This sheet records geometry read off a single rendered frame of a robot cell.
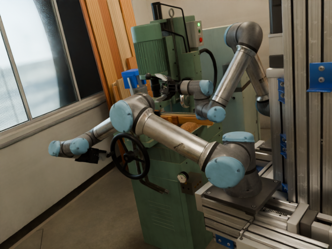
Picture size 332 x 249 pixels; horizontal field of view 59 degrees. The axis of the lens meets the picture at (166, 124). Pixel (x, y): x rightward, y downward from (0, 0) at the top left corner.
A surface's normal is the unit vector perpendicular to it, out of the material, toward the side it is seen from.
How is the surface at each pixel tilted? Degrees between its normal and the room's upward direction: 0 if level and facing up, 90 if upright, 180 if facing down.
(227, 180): 94
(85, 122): 90
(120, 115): 87
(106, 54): 87
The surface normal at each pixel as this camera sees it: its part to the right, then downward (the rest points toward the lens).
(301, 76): -0.66, 0.32
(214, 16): -0.45, 0.34
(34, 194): 0.88, 0.01
